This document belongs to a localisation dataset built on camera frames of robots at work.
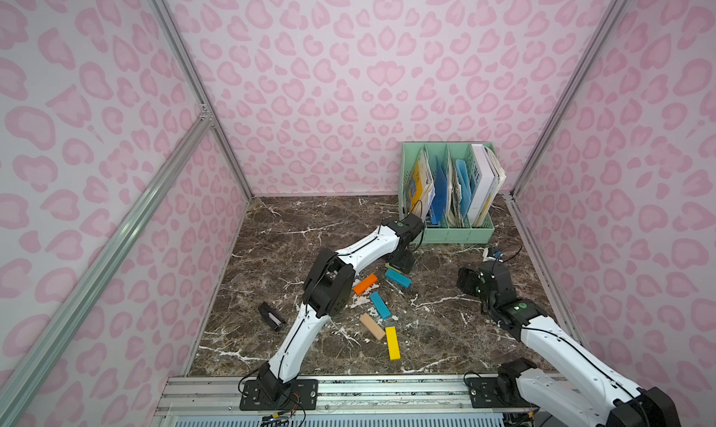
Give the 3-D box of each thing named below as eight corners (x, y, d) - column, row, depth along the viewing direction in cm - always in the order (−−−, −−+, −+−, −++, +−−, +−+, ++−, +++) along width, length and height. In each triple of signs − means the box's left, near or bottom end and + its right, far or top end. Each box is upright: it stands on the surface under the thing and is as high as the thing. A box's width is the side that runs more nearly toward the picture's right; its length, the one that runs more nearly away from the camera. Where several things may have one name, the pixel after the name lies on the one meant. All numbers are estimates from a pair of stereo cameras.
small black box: (257, 312, 90) (254, 309, 88) (268, 301, 92) (266, 298, 91) (277, 332, 86) (275, 329, 84) (288, 320, 88) (286, 318, 86)
